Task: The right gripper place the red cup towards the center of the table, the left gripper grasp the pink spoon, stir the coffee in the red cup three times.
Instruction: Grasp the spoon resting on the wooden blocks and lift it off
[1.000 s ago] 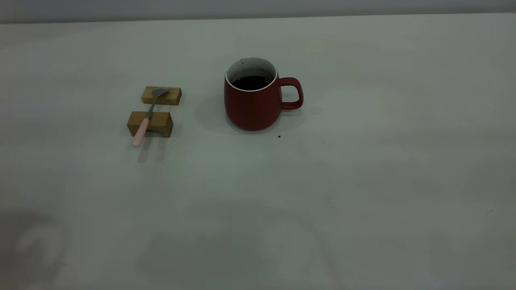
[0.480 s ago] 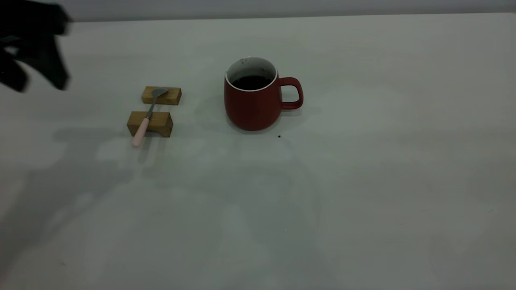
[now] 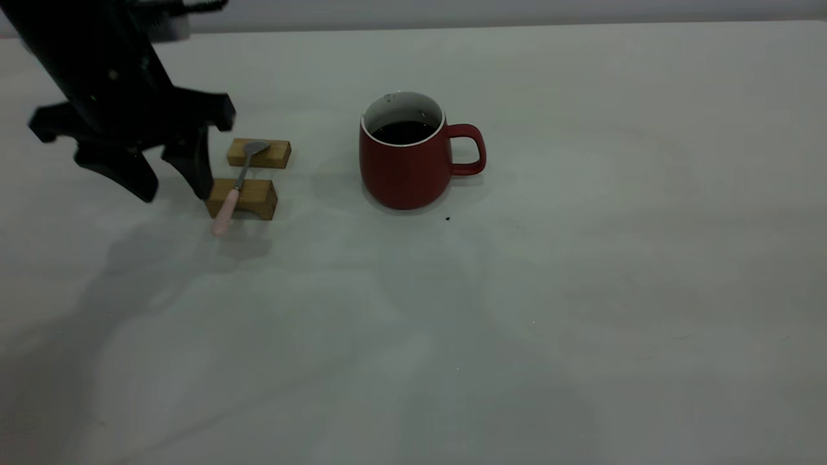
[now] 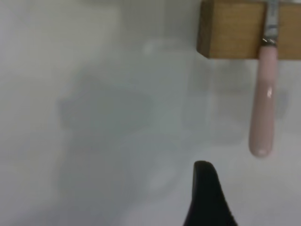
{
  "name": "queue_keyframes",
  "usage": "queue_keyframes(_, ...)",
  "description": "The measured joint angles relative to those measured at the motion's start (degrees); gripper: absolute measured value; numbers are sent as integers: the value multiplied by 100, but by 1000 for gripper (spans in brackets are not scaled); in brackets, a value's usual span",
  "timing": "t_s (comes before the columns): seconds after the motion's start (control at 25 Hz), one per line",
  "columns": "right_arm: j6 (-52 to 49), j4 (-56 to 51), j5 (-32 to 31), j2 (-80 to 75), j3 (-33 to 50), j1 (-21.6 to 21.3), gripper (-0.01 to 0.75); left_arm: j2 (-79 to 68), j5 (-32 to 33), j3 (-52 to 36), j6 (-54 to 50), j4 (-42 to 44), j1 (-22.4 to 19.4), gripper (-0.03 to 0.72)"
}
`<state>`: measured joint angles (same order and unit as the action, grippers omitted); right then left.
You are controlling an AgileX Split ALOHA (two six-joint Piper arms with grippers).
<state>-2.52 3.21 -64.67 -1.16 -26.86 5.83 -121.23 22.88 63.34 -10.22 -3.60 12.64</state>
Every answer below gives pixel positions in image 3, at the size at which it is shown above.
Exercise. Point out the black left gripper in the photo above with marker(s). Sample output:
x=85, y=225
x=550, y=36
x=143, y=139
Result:
x=123, y=110

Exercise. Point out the flat rectangular wooden block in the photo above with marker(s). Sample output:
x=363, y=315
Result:
x=271, y=155

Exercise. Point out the dark coffee liquid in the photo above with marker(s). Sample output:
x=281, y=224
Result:
x=404, y=132

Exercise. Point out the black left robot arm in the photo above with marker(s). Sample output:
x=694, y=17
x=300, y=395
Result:
x=71, y=32

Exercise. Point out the red ceramic mug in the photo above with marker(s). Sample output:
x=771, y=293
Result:
x=400, y=177

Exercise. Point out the arched wooden block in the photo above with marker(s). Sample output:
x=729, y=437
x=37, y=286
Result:
x=258, y=197

